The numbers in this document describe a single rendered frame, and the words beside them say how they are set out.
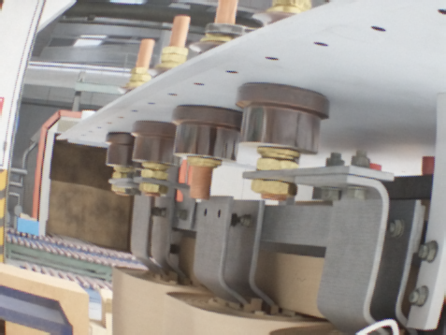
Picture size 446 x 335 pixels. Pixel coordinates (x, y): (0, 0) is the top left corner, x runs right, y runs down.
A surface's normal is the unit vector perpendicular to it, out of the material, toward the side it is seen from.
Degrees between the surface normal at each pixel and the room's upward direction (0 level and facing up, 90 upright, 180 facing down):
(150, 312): 90
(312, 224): 90
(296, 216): 90
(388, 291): 90
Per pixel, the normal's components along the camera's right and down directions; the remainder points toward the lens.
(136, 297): -0.70, -0.14
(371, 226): -0.94, -0.14
